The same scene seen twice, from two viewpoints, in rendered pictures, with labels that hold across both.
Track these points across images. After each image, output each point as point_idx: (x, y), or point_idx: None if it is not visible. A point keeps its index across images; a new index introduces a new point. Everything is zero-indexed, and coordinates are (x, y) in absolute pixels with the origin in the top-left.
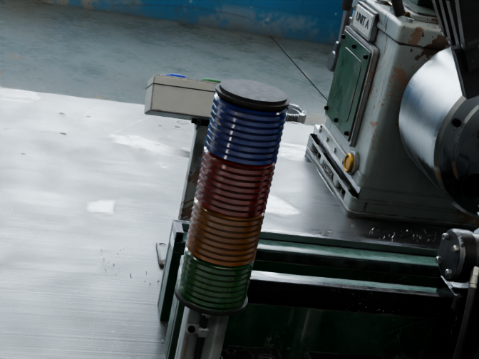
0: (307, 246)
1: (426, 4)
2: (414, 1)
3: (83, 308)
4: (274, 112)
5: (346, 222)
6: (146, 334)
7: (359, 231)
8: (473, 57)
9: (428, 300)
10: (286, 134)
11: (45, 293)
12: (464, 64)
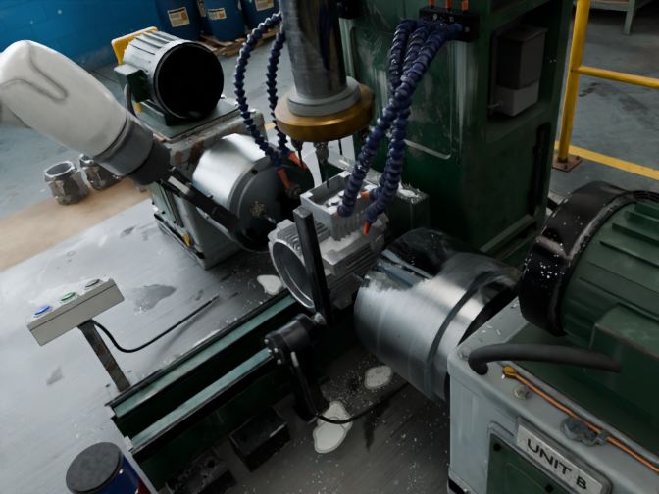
0: (193, 360)
1: (172, 123)
2: (163, 123)
3: None
4: (116, 478)
5: (207, 275)
6: None
7: (217, 278)
8: (220, 213)
9: None
10: (140, 217)
11: (56, 489)
12: (217, 218)
